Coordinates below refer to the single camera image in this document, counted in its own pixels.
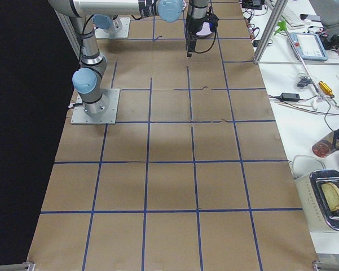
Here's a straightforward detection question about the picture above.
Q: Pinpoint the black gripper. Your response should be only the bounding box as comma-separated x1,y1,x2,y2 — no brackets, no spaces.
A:
185,16,204,58

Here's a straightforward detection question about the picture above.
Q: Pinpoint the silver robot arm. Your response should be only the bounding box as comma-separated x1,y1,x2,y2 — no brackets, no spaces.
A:
49,1,184,116
92,14,122,34

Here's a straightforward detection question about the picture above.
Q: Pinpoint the lavender plate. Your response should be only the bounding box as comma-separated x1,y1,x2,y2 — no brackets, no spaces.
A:
196,22,213,38

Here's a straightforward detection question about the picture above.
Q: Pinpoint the black power adapter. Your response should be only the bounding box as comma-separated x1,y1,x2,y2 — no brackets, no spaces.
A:
279,93,301,102

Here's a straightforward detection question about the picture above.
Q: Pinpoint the blue teach pendant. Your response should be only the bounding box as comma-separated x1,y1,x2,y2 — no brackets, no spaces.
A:
290,33,328,62

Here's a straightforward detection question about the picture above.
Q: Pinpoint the brown paper table cover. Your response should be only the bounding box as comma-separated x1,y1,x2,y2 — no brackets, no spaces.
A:
28,1,315,270

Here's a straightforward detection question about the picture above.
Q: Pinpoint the yellow screwdriver tool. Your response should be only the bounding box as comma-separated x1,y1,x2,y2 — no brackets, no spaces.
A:
318,81,334,98

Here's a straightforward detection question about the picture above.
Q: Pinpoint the green reacher grabber stick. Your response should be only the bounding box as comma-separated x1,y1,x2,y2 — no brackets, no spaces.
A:
275,21,339,108

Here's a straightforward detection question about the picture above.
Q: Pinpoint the white toaster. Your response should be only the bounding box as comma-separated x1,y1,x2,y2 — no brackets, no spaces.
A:
294,169,339,233

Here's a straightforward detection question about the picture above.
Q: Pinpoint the toast slice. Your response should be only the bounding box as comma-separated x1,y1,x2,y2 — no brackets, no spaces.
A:
321,182,339,212

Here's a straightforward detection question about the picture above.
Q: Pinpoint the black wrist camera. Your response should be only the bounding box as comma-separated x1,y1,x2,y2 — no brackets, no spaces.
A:
205,11,219,33

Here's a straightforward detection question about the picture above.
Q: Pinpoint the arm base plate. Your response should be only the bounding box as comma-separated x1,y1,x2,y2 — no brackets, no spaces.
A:
93,15,130,40
71,89,120,125

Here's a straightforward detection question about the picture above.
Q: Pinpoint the aluminium frame post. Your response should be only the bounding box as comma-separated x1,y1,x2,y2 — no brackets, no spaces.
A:
253,0,288,64

